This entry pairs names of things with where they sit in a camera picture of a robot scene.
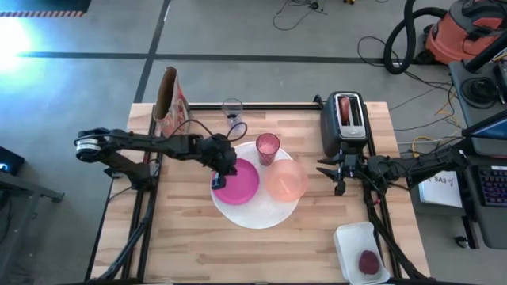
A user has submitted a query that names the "magenta plastic plate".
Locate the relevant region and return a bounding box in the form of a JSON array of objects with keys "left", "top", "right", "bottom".
[{"left": 210, "top": 158, "right": 261, "bottom": 207}]

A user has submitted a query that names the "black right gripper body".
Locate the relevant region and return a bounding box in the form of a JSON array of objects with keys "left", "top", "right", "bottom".
[{"left": 334, "top": 152, "right": 374, "bottom": 197}]

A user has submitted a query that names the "clear glass tumbler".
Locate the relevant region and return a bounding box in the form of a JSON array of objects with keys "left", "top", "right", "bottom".
[{"left": 220, "top": 97, "right": 245, "bottom": 132}]

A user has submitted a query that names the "white plastic container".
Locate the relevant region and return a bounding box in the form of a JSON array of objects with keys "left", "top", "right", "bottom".
[{"left": 332, "top": 221, "right": 391, "bottom": 285}]

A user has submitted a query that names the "grey desk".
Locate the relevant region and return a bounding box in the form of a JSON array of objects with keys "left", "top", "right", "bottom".
[{"left": 448, "top": 59, "right": 507, "bottom": 251}]

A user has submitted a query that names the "pale pink plastic bowl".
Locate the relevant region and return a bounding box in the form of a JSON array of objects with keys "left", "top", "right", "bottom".
[{"left": 263, "top": 158, "right": 310, "bottom": 203}]

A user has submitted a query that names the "black device blue light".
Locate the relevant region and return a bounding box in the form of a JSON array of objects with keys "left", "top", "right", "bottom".
[{"left": 0, "top": 146, "right": 26, "bottom": 177}]

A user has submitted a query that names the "black mat hazard stripe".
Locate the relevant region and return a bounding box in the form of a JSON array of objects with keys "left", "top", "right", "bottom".
[{"left": 0, "top": 0, "right": 93, "bottom": 18}]

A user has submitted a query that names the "red faceted plastic tumbler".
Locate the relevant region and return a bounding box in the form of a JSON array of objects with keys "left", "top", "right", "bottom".
[{"left": 254, "top": 132, "right": 282, "bottom": 167}]

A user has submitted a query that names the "orange cereal bag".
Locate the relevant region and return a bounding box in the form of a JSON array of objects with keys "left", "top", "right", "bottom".
[{"left": 152, "top": 66, "right": 191, "bottom": 139}]

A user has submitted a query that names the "black vacuum hose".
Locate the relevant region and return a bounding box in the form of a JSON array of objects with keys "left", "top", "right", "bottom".
[{"left": 383, "top": 0, "right": 449, "bottom": 76}]

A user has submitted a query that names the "grey metal stand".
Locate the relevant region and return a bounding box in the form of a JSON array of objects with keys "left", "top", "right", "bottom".
[{"left": 0, "top": 169, "right": 67, "bottom": 279}]

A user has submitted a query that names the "brown bagel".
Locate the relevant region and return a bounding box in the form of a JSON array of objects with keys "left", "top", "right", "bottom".
[{"left": 338, "top": 96, "right": 353, "bottom": 124}]

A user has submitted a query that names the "black backlit keyboard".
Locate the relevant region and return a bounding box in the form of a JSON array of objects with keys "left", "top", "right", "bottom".
[{"left": 476, "top": 165, "right": 507, "bottom": 208}]

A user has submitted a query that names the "dark grey toaster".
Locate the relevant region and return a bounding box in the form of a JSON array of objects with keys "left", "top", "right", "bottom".
[{"left": 319, "top": 91, "right": 374, "bottom": 161}]

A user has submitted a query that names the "dark red plum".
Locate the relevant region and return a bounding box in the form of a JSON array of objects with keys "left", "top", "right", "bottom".
[{"left": 357, "top": 249, "right": 382, "bottom": 276}]

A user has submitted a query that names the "long black floor cable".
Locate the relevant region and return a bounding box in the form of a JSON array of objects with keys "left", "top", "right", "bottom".
[{"left": 356, "top": 36, "right": 457, "bottom": 133}]

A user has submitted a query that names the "yellow cable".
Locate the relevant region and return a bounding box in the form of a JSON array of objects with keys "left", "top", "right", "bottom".
[{"left": 410, "top": 87, "right": 463, "bottom": 158}]

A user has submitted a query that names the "black slanted bar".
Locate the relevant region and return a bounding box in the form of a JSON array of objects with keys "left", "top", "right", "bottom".
[{"left": 464, "top": 31, "right": 507, "bottom": 74}]

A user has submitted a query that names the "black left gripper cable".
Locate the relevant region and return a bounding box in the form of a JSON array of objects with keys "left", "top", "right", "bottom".
[{"left": 168, "top": 117, "right": 250, "bottom": 144}]

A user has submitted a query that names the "black aluminium table frame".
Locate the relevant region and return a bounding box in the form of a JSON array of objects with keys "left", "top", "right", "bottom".
[{"left": 85, "top": 101, "right": 435, "bottom": 285}]

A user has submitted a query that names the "orange shop vacuum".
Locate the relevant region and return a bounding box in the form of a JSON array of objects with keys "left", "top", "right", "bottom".
[{"left": 424, "top": 0, "right": 507, "bottom": 67}]

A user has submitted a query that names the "white paper sheet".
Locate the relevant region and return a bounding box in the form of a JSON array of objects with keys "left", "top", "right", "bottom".
[{"left": 417, "top": 169, "right": 464, "bottom": 209}]

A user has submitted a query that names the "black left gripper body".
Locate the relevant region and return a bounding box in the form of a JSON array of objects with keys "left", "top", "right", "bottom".
[{"left": 200, "top": 133, "right": 239, "bottom": 178}]

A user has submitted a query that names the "black cable coil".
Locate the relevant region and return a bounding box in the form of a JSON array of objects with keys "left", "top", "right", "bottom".
[{"left": 459, "top": 75, "right": 504, "bottom": 109}]

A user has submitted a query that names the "white round woven placemat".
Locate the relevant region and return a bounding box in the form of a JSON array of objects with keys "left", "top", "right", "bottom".
[{"left": 209, "top": 141, "right": 303, "bottom": 230}]

